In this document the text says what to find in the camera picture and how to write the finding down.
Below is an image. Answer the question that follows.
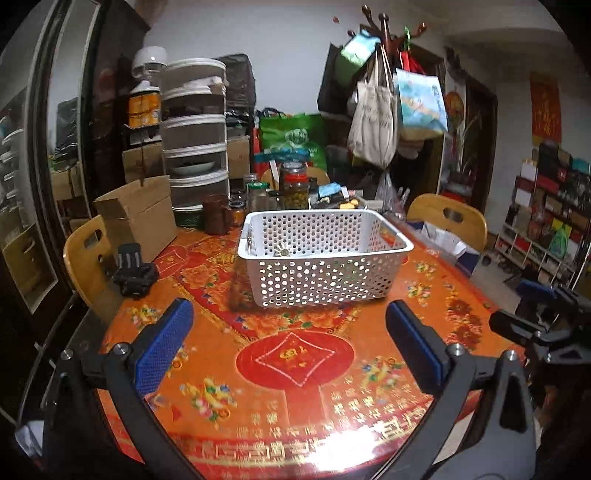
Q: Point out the shelf with boxes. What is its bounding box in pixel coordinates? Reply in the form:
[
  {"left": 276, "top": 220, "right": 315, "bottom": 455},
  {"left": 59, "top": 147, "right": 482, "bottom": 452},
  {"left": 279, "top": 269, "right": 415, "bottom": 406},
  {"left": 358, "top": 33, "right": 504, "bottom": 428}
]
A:
[{"left": 494, "top": 140, "right": 590, "bottom": 287}]

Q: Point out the white blue paper bag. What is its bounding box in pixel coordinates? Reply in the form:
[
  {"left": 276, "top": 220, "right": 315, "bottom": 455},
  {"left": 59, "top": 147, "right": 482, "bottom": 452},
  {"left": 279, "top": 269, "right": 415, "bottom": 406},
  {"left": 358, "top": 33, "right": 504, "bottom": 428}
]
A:
[{"left": 408, "top": 221, "right": 481, "bottom": 277}]

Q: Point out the right wooden chair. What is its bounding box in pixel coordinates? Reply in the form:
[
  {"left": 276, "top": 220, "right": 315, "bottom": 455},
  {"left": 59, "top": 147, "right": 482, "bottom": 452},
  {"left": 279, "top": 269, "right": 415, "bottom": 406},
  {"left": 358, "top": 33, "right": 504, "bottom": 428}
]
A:
[{"left": 407, "top": 194, "right": 488, "bottom": 253}]

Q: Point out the wooden chair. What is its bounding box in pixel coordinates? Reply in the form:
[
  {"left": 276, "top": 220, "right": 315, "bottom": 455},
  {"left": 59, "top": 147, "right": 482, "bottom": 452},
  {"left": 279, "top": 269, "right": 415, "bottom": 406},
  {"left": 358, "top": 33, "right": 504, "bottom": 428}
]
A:
[
  {"left": 407, "top": 194, "right": 488, "bottom": 253},
  {"left": 63, "top": 215, "right": 122, "bottom": 325}
]

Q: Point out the left wooden chair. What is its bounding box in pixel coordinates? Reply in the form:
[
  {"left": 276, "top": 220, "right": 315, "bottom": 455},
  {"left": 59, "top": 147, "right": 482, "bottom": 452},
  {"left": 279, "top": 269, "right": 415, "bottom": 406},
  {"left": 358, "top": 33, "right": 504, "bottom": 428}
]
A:
[{"left": 63, "top": 215, "right": 122, "bottom": 325}]

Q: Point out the brown cardboard box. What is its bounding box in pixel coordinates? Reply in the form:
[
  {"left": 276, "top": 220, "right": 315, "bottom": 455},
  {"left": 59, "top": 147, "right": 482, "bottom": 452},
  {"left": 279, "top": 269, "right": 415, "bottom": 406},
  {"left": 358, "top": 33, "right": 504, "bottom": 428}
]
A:
[{"left": 93, "top": 175, "right": 177, "bottom": 262}]

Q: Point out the white perforated plastic basket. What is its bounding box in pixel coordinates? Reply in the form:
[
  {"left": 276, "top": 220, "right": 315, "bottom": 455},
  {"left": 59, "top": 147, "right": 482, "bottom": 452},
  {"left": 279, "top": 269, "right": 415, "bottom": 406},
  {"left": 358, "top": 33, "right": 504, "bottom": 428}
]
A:
[{"left": 238, "top": 209, "right": 414, "bottom": 309}]

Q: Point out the brown ceramic mug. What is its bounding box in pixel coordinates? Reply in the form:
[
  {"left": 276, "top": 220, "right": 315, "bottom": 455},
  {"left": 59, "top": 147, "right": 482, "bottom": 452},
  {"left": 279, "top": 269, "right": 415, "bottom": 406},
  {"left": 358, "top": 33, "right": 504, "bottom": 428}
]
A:
[{"left": 202, "top": 194, "right": 231, "bottom": 235}]

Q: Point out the green lid glass jar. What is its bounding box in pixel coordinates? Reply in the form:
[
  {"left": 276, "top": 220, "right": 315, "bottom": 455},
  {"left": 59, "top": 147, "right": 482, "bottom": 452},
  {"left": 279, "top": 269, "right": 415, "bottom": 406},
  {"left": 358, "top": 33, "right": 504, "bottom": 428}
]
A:
[{"left": 246, "top": 181, "right": 269, "bottom": 212}]

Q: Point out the blue illustrated paper bag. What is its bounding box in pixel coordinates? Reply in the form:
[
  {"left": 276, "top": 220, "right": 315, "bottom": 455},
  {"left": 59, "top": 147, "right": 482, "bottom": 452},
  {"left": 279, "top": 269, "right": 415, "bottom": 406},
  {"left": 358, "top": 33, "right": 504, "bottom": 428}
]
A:
[{"left": 397, "top": 69, "right": 448, "bottom": 141}]

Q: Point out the red lid pickle jar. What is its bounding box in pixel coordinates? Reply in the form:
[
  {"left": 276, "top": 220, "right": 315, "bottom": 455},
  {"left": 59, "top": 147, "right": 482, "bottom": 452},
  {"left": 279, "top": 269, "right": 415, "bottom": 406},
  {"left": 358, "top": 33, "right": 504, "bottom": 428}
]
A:
[{"left": 280, "top": 161, "right": 308, "bottom": 210}]

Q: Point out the beige canvas tote bag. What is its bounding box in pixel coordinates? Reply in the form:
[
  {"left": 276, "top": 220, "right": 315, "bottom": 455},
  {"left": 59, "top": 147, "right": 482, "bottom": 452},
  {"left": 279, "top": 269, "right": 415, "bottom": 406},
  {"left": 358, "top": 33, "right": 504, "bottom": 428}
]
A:
[{"left": 348, "top": 44, "right": 399, "bottom": 170}]

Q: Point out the green shopping bag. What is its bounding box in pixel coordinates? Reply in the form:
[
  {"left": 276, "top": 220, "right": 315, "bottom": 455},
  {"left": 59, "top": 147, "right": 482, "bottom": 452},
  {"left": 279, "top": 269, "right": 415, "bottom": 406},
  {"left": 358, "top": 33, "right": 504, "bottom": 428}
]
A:
[{"left": 259, "top": 114, "right": 328, "bottom": 170}]

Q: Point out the grey plastic drawer tower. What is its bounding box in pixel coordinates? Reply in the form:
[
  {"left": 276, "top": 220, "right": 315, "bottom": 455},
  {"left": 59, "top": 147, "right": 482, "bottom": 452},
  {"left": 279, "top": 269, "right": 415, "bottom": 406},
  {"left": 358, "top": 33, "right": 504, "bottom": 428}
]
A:
[{"left": 159, "top": 58, "right": 229, "bottom": 214}]

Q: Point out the wooden coat rack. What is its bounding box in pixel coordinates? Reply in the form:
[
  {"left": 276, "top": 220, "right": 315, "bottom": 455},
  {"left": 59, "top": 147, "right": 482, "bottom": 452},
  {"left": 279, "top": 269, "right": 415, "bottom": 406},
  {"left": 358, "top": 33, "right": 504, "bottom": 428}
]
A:
[{"left": 360, "top": 4, "right": 428, "bottom": 74}]

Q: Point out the black clamp mount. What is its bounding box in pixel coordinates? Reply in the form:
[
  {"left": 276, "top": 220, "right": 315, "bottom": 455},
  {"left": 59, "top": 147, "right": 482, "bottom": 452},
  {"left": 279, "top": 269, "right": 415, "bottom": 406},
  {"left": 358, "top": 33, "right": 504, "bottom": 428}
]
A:
[{"left": 112, "top": 243, "right": 159, "bottom": 299}]

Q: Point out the red wall banner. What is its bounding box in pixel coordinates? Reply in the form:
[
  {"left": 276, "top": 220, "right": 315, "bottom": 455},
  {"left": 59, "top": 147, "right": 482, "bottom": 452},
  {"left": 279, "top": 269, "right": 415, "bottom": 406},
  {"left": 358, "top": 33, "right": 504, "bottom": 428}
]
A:
[{"left": 530, "top": 72, "right": 562, "bottom": 145}]

